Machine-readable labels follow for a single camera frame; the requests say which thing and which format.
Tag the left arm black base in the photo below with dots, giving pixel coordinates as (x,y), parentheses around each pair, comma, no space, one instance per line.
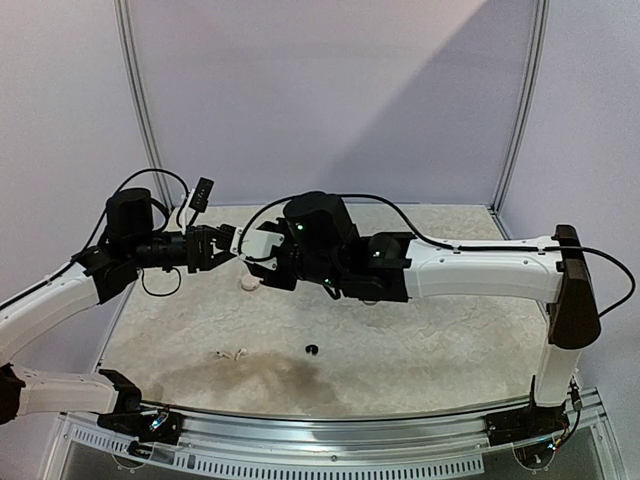
(156,425)

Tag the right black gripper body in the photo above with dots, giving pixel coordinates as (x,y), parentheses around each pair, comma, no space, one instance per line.
(279,270)

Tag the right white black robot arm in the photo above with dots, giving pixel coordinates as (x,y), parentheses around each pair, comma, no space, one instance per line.
(316,240)

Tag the black earbud near black case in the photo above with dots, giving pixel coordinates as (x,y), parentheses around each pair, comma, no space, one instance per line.
(311,349)

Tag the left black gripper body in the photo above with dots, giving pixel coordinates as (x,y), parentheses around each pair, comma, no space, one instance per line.
(194,257)

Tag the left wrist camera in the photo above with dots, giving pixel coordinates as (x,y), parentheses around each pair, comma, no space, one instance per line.
(194,203)

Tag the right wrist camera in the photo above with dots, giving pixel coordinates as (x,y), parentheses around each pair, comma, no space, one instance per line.
(256,247)

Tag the metal corner post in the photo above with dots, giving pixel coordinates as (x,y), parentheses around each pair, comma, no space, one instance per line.
(525,99)
(124,22)

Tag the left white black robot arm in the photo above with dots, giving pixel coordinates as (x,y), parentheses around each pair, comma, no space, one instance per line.
(129,245)

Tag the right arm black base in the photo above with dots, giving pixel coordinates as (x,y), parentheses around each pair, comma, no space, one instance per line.
(524,423)

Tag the pink round charging case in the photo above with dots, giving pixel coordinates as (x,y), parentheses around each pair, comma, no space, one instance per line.
(249,282)

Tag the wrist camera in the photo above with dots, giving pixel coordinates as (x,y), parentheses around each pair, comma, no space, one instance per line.
(194,203)
(256,247)

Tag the aluminium front rail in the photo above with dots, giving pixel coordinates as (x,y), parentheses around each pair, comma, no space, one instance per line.
(449,446)

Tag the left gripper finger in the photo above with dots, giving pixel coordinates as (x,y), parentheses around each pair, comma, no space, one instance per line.
(225,232)
(219,258)

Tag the right metal corner post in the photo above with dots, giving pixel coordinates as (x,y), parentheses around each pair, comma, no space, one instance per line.
(525,99)

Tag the left metal corner post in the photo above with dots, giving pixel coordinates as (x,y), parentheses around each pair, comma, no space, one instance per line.
(124,22)

